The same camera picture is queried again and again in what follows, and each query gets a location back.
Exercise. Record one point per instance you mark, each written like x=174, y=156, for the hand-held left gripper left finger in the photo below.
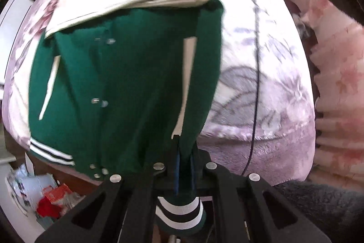
x=176, y=174

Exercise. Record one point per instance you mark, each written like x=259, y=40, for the plastic bags with red packets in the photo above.
x=28, y=189

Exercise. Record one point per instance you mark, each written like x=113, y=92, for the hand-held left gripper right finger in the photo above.
x=197, y=174

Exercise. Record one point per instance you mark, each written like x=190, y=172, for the dark grey fuzzy fabric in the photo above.
x=327, y=211

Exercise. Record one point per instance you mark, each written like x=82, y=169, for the green and white varsity jacket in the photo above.
x=128, y=75

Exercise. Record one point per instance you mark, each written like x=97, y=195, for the pink floral curtain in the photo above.
x=338, y=89

